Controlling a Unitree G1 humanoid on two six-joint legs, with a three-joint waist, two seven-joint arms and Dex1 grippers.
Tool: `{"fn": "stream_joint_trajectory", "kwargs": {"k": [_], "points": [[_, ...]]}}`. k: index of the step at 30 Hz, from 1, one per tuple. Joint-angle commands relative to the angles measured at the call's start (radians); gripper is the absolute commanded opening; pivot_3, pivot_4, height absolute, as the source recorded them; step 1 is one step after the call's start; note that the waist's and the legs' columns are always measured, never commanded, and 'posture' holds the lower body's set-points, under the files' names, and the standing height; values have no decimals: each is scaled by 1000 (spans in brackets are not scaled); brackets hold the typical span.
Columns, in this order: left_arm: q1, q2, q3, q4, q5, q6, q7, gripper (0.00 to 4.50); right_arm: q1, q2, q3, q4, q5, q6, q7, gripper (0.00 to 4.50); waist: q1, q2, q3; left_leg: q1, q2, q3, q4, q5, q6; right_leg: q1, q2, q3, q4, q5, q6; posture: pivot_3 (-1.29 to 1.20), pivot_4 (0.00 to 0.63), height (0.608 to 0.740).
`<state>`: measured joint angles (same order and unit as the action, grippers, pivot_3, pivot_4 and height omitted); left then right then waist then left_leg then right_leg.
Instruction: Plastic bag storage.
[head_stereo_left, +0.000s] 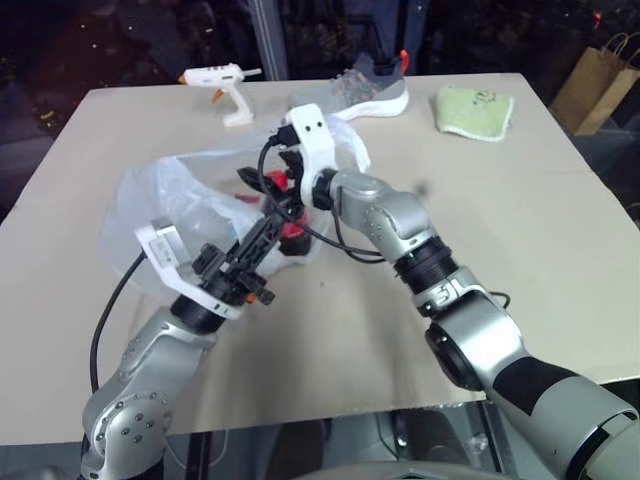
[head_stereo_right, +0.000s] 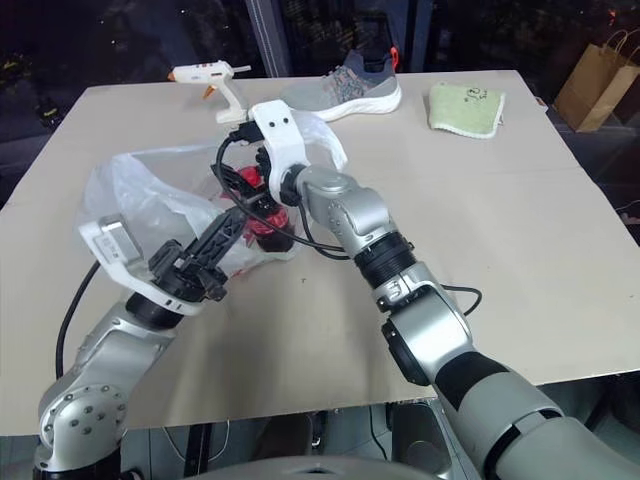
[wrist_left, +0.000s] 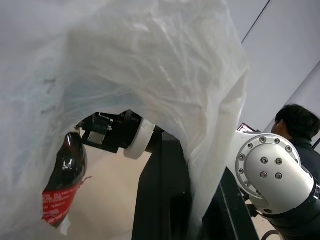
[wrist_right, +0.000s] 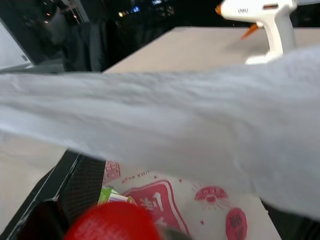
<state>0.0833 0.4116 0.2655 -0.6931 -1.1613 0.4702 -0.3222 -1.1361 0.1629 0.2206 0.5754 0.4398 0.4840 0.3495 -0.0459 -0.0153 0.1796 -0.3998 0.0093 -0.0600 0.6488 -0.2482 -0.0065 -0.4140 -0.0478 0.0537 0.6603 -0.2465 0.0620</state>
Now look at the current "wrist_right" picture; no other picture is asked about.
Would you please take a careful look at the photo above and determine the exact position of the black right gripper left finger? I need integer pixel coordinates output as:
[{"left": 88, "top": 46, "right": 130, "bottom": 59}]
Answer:
[{"left": 0, "top": 149, "right": 106, "bottom": 240}]

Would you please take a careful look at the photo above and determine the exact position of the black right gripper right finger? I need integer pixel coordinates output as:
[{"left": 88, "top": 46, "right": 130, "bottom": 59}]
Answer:
[{"left": 259, "top": 198, "right": 320, "bottom": 240}]

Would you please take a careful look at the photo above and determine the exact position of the plain white plastic bag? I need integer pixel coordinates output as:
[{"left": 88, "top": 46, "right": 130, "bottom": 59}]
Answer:
[{"left": 0, "top": 46, "right": 320, "bottom": 223}]

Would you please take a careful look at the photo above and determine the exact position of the white plastic bag red print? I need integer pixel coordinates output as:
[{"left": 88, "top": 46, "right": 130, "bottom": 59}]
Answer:
[{"left": 101, "top": 159, "right": 283, "bottom": 240}]

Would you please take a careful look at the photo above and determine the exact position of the small green carton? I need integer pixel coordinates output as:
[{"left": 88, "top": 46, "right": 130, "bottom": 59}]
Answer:
[{"left": 97, "top": 186, "right": 138, "bottom": 207}]

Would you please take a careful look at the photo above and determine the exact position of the red round lid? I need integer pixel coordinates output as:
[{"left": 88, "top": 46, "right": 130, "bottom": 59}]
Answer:
[{"left": 63, "top": 201, "right": 166, "bottom": 240}]

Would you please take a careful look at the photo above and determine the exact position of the white board panel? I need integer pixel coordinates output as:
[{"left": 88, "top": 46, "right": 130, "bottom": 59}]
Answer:
[{"left": 0, "top": 19, "right": 35, "bottom": 70}]

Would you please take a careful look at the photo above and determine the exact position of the white hot glue gun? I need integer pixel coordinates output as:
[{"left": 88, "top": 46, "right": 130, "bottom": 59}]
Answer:
[{"left": 215, "top": 0, "right": 299, "bottom": 65}]

